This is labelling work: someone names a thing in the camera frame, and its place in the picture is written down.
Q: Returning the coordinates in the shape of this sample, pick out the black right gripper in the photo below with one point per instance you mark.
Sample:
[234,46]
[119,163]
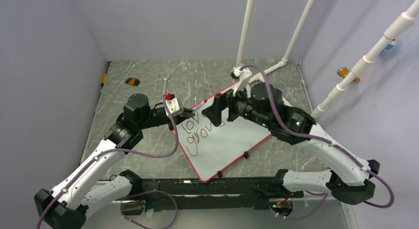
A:
[214,112]

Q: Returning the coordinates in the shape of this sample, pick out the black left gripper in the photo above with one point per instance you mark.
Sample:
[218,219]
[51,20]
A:
[186,114]

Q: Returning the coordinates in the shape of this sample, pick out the white marker pen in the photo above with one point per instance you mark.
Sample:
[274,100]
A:
[198,106]

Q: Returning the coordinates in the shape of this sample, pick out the pink framed whiteboard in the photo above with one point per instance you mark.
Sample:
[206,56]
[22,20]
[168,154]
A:
[210,149]

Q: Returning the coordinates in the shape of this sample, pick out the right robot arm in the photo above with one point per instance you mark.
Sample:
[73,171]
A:
[344,179]

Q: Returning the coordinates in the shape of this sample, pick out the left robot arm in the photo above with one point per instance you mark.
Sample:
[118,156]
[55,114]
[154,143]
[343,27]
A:
[70,203]

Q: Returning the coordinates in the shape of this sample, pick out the black whiteboard clip right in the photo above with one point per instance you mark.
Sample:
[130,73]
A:
[246,155]

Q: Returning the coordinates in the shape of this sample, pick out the silver wrench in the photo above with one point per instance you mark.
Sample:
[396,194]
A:
[165,78]

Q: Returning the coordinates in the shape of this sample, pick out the orange black tool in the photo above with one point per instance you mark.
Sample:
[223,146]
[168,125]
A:
[132,81]

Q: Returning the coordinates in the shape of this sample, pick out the yellow black screwdriver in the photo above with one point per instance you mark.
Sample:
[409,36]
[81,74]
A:
[104,77]

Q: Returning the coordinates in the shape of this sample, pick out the white PVC pipe right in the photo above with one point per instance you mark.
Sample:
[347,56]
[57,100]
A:
[395,29]

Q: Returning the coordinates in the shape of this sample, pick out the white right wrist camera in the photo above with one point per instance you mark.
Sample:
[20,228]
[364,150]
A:
[241,75]

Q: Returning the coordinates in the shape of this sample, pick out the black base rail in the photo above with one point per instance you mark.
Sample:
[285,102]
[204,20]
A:
[191,194]

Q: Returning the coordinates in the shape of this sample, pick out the orange wall knob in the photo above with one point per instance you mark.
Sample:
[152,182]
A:
[343,71]

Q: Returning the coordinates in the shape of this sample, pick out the blue wall clip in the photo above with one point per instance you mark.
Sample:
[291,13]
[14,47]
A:
[389,46]

